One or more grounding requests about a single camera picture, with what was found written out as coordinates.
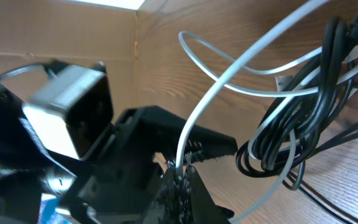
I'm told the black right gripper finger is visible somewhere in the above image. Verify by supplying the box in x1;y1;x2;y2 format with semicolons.
186;166;230;224

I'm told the white usb cable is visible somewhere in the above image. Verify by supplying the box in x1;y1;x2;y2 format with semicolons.
175;0;358;224

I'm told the black cable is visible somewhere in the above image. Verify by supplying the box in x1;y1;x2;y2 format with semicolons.
235;0;358;224

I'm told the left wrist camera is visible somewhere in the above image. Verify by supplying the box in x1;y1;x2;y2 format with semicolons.
22;65;114;161

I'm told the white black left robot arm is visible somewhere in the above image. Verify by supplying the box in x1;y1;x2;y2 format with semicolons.
0;60;237;223

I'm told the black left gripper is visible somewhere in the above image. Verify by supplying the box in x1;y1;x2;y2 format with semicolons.
57;106;237;224

